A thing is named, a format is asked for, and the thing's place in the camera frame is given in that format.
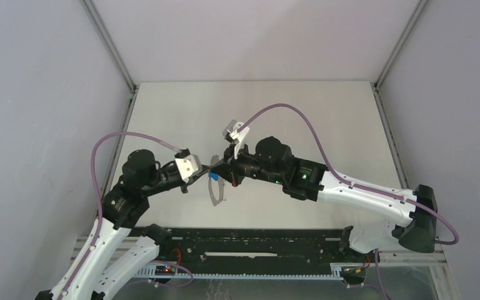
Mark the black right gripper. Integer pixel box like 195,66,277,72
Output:
211,140,284,188

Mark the metal oval keyring plate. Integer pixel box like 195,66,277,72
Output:
207,177,226,206

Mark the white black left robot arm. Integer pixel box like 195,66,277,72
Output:
36,149,209,299

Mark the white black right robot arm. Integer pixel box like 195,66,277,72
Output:
211,136,438,261

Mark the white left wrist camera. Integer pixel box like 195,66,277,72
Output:
174,149,202,183

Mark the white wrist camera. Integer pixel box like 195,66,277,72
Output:
174,149,202,183
222,119,250,159

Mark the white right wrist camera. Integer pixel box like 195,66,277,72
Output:
222,119,250,159

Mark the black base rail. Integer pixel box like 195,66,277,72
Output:
158,228,374,278

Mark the white slotted cable duct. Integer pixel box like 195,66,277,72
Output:
111,264,367,281

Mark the aluminium frame post left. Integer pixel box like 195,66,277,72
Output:
80,0,138,93

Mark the aluminium frame post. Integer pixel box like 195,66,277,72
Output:
373,0,431,91
80,0,138,93

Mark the aluminium frame post right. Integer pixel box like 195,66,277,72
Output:
373,0,431,91

